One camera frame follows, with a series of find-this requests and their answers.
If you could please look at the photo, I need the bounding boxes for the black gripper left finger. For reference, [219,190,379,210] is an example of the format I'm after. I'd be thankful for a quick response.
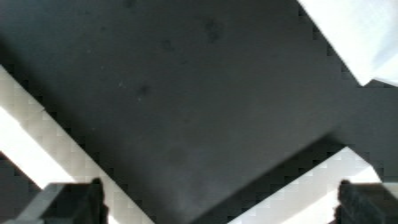
[14,178,108,224]

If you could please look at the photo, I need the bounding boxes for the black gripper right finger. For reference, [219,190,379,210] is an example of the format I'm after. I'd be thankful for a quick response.
[334,180,398,224]

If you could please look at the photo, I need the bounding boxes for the white drawer cabinet box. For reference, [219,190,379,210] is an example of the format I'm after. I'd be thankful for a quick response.
[297,0,398,87]

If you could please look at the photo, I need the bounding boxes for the white U-shaped border fence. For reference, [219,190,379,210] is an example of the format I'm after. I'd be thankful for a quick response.
[0,65,155,224]

